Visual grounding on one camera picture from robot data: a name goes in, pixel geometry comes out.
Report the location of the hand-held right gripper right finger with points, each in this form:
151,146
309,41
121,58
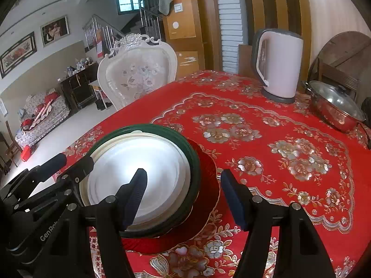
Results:
233,199

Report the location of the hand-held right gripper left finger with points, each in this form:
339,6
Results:
134,199

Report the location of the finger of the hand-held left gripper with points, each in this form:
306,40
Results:
49,165
81,169

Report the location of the red plate with gold rim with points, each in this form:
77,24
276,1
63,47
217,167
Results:
207,179

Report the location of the dark green plastic plate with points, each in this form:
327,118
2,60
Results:
194,165

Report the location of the small red floor object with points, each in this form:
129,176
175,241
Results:
26,153

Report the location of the sofa with floral cover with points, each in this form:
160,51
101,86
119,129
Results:
43,115

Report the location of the red floral tablecloth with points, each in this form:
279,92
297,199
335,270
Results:
275,156

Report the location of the dark wooden side table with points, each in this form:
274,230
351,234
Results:
78,87

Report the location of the white ornate chair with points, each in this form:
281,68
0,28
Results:
139,75

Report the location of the wide framed floral picture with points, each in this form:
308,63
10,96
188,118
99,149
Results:
17,55

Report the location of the stainless steel pot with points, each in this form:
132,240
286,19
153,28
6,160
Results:
333,118

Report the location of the small framed picture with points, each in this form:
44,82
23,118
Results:
55,31

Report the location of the cardboard sheet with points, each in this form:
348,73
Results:
245,60

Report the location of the stair railing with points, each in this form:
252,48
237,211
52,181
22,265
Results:
110,31

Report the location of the glass pot lid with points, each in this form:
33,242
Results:
336,98

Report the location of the white electric kettle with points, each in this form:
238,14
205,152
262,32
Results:
284,63

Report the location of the white louvred panel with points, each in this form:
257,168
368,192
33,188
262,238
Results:
232,23

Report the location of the cardboard boxes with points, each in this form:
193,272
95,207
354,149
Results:
188,29

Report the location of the round wooden tabletop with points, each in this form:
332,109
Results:
347,49

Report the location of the white wall switch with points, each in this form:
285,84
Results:
178,7

